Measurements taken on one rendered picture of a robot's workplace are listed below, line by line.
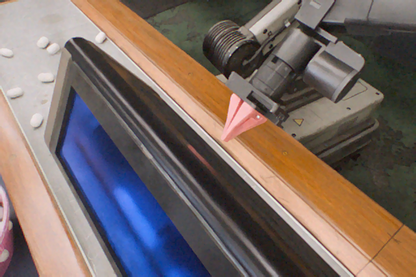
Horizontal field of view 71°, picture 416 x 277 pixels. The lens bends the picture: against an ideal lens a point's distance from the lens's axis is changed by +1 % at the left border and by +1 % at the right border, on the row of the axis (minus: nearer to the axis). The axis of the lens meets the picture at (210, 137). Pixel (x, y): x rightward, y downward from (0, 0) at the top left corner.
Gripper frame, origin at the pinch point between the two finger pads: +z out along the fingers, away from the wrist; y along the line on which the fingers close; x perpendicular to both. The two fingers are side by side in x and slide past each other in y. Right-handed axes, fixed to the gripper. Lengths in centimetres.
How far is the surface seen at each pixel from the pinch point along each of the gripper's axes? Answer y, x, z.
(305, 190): 13.5, 8.7, -1.0
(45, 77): -45.4, -6.1, 19.0
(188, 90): -19.8, 8.5, 0.0
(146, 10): -201, 118, -9
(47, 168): -20.1, -10.5, 26.2
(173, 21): -174, 126, -16
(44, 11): -83, 3, 12
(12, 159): -23.5, -15.0, 27.8
